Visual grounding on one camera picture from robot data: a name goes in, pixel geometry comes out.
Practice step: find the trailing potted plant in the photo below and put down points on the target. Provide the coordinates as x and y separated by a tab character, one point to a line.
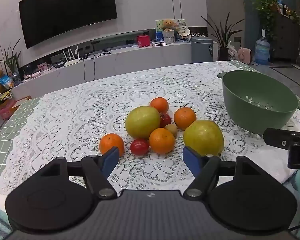
266	10

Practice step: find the red box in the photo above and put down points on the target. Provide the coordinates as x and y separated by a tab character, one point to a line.
143	41

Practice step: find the blue snack bag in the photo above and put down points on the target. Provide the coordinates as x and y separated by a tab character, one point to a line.
6	82

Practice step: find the small yellow fruit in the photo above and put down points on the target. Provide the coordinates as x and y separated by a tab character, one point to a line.
171	129

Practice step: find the dark grey cabinet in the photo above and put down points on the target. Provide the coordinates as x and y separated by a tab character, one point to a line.
287	40

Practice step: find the slim green plant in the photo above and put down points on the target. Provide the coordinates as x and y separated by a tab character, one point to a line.
11	60

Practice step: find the green colander bowl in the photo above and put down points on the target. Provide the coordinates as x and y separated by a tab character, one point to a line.
257	100

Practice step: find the pink heater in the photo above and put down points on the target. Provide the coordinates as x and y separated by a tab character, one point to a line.
245	55

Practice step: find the grey trash bin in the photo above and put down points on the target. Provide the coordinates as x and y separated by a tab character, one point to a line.
201	51

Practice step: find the black wall television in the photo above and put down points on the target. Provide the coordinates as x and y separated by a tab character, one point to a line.
65	10

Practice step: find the long-leaf potted plant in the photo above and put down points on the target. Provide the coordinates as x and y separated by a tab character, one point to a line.
223	40

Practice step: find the striped teal cloth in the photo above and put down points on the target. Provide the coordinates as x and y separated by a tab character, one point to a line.
298	195

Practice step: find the small potted plant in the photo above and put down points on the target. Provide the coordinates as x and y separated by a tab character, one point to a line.
294	16

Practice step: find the blue box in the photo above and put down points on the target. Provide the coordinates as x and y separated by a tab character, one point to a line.
160	35

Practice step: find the pink photo card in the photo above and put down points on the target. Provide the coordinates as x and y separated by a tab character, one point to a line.
42	66

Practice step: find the brown teddy bear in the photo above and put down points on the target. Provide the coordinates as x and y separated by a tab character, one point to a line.
168	25

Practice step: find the paper hand fan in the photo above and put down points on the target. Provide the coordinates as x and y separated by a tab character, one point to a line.
183	33

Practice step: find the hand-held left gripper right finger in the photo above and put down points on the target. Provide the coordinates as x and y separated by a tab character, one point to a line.
192	161

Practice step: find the orange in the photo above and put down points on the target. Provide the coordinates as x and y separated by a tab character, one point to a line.
159	105
111	142
185	118
162	140

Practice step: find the blue water bottle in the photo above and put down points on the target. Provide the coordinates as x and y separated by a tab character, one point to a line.
262	51

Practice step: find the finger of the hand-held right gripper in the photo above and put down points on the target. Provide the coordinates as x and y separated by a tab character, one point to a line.
277	137

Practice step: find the white router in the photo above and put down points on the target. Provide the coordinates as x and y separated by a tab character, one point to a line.
72	61

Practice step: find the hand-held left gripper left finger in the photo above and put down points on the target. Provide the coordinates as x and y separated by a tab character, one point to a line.
111	158

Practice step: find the red tomato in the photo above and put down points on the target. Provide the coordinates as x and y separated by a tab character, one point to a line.
166	120
139	146

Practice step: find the white plastic bag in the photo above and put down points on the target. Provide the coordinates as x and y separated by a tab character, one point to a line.
232	53

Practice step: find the small digital scale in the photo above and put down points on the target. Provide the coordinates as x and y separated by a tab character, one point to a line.
160	43

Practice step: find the white marble television console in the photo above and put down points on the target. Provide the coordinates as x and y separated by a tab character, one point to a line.
140	60

